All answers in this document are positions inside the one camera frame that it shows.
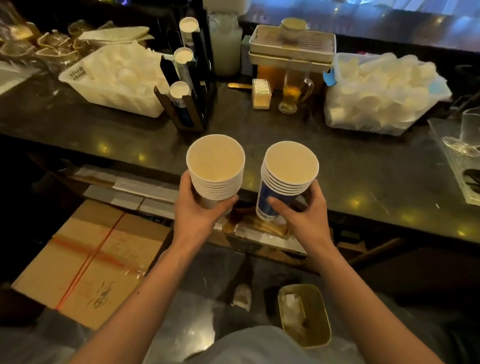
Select person's left hand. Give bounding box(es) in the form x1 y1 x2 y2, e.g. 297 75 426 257
173 170 239 250

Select person's right hand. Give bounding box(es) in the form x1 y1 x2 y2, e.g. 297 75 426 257
266 179 334 258

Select stack of white paper cups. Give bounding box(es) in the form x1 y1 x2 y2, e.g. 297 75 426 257
185 134 246 210

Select stack of blue paper cups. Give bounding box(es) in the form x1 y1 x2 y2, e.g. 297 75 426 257
256 140 320 222

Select person's right forearm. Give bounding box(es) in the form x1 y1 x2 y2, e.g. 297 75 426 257
309 241 445 364

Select person's left forearm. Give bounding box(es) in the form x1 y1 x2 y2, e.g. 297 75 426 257
69 239 207 364

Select black marble countertop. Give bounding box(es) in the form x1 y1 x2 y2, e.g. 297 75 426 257
0 56 480 245

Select yellow trash bin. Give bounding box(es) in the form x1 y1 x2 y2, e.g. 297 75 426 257
277 283 333 350

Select person's white shoe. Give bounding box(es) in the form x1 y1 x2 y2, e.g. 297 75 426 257
230 283 253 313

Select sleeve of white cups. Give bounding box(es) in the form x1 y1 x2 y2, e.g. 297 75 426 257
178 16 202 50
168 81 194 127
173 47 197 91

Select person's white shirt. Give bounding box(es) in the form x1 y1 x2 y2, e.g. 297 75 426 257
187 325 367 364

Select pile of small white cups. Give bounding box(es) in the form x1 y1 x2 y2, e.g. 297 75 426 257
333 52 440 128
80 42 170 98

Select cluttered wooden shelf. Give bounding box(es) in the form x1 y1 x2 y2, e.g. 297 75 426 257
71 164 312 260

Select taped cardboard box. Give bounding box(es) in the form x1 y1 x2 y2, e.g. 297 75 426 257
11 199 172 331

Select clear plastic storage bin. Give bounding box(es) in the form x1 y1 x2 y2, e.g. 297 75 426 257
323 52 453 137

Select black cup dispenser rack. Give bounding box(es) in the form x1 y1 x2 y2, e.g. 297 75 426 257
154 5 217 133

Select glass mug with tea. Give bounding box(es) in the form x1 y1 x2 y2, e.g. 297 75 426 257
278 67 314 115

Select small printed toothpick box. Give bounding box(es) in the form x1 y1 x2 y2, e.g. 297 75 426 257
251 78 273 110

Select large white slotted basket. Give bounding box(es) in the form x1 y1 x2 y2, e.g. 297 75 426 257
58 42 170 119

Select perforated metal rinser tray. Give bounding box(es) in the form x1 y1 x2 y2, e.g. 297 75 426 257
428 118 480 207

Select large frosted plastic container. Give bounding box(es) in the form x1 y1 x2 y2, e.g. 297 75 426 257
208 13 244 78

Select clear angular jug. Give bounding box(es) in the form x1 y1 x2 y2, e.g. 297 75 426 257
442 107 480 158

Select white leaf-shaped dish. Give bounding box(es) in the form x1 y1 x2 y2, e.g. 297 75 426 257
77 26 151 42
89 34 155 48

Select pale ceramic bowl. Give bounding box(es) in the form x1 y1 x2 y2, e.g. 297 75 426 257
281 28 308 43
280 17 309 33

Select white rounded canister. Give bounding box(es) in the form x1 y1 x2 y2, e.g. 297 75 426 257
202 0 251 17

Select cluster of gold-rimmed glass dishes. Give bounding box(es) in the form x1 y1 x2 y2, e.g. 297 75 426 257
0 18 117 73

